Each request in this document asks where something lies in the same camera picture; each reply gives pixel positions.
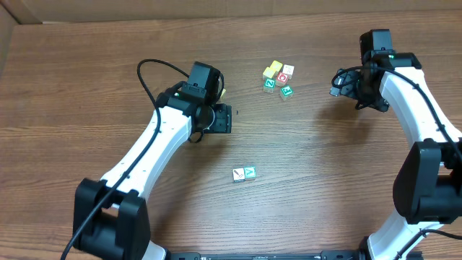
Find white block dark drawing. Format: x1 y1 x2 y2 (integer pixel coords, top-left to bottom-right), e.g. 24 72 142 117
232 168 245 183

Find green block letter V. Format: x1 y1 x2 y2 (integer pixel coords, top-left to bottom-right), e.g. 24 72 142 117
243 167 257 180

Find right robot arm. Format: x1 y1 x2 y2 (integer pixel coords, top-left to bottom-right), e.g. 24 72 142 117
321 29 461 260

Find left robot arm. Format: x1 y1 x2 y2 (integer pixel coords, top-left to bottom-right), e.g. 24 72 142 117
61 61 232 260

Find white block top right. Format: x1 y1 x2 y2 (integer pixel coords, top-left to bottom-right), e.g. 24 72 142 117
282 64 295 79

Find green block letter Z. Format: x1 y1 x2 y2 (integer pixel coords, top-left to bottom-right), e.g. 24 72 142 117
263 79 275 93

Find green block right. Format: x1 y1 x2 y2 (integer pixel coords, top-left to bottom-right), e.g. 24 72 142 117
279 85 294 101

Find red block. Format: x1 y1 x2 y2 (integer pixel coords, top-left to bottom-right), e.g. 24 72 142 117
275 72 289 87

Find yellow block lower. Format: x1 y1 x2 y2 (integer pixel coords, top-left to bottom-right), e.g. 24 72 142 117
262 67 277 80

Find yellow block upper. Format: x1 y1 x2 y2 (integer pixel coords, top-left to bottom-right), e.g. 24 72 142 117
270 60 283 73

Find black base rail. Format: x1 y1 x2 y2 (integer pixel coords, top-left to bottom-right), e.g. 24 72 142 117
165 249 370 260

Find cardboard box wall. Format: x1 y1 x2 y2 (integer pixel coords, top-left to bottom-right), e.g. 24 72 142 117
1 1 461 83

